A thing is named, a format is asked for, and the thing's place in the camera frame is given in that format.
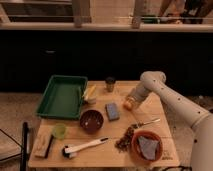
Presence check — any yellow apple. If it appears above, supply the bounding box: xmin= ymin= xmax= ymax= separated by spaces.
xmin=123 ymin=100 xmax=133 ymax=111

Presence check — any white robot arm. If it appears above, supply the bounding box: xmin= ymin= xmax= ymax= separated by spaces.
xmin=123 ymin=71 xmax=213 ymax=171

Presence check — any purple bowl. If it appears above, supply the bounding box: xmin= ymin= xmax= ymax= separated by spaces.
xmin=79 ymin=110 xmax=104 ymax=134

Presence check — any orange bowl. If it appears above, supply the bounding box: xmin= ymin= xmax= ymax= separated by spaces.
xmin=131 ymin=130 xmax=163 ymax=164

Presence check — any blue sponge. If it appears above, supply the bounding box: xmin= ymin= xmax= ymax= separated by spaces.
xmin=105 ymin=103 xmax=120 ymax=121

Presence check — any small dark-lidded jar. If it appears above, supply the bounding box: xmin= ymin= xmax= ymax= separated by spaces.
xmin=105 ymin=77 xmax=116 ymax=92

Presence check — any brown grape bunch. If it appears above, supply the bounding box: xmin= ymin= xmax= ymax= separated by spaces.
xmin=115 ymin=127 xmax=134 ymax=152

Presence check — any yellow banana toy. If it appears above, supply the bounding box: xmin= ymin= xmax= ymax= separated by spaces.
xmin=82 ymin=85 xmax=96 ymax=104

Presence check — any grey cloth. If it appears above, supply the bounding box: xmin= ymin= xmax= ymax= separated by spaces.
xmin=138 ymin=136 xmax=159 ymax=160

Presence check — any green plastic tray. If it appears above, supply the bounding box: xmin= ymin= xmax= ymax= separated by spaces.
xmin=37 ymin=75 xmax=88 ymax=120

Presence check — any green plastic cup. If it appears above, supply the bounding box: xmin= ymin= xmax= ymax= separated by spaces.
xmin=52 ymin=123 xmax=66 ymax=140

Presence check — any white dish brush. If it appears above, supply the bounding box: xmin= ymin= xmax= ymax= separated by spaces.
xmin=62 ymin=137 xmax=108 ymax=158

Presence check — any black stand pole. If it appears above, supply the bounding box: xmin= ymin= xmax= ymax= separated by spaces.
xmin=20 ymin=122 xmax=29 ymax=171

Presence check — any wooden block with black handle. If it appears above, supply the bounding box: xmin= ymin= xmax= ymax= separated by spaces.
xmin=34 ymin=134 xmax=53 ymax=158

